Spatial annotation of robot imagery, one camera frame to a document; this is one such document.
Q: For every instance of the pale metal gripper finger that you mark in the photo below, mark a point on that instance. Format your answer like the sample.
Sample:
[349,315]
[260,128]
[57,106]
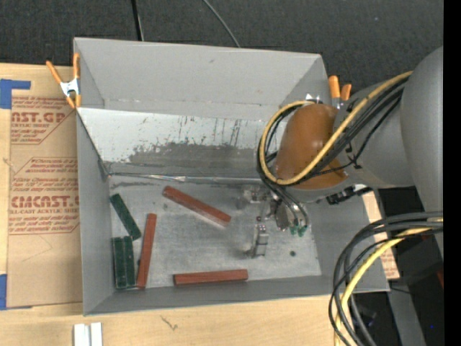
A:
[261,239]
[255,196]

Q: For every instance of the red-brown flat block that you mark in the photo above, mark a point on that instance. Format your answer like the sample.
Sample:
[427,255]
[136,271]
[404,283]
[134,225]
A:
[210,277]
[147,251]
[196,205]

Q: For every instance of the grey metal bin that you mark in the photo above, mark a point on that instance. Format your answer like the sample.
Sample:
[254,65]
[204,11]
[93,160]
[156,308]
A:
[201,236]

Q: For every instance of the brown cardboard board, red print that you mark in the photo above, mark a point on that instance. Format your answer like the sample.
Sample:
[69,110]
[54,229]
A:
[43,251]

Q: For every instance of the black cylinder on white bracket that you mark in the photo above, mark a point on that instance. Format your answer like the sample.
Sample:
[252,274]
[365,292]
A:
[345,194]

